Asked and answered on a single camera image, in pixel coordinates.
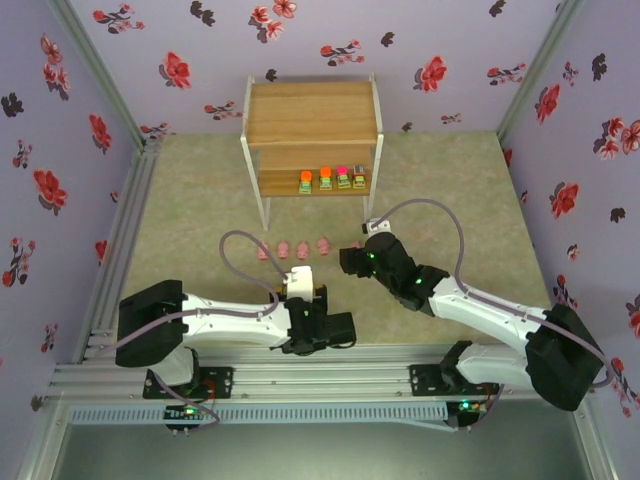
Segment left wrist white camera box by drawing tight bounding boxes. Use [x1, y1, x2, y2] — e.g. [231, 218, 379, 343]
[281, 265, 317, 302]

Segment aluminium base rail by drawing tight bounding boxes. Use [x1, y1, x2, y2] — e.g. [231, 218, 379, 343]
[47, 344, 599, 401]

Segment left arm grey cable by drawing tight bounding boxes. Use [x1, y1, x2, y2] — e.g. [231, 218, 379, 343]
[94, 229, 291, 432]

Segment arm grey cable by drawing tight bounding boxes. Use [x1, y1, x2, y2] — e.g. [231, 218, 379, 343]
[377, 198, 615, 434]
[94, 229, 291, 432]

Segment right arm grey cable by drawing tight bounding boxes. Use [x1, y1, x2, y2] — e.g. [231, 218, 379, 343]
[377, 198, 615, 434]

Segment white slotted cable duct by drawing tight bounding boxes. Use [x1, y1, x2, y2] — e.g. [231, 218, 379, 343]
[66, 403, 449, 426]

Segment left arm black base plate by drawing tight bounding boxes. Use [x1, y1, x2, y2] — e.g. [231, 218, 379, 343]
[143, 365, 235, 401]

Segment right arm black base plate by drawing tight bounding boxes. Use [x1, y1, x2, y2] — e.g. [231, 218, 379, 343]
[408, 363, 500, 399]

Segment aluminium side rail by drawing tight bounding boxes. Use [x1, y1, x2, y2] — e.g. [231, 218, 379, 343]
[74, 138, 164, 364]

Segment wooden shelf white frame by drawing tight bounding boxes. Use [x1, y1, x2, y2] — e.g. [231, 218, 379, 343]
[239, 73, 386, 232]

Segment aluminium corner post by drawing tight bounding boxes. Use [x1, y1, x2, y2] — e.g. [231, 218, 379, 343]
[47, 0, 149, 146]
[497, 0, 586, 144]

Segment aluminium lower frame leg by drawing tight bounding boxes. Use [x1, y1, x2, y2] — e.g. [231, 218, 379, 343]
[569, 394, 621, 480]
[14, 394, 69, 480]

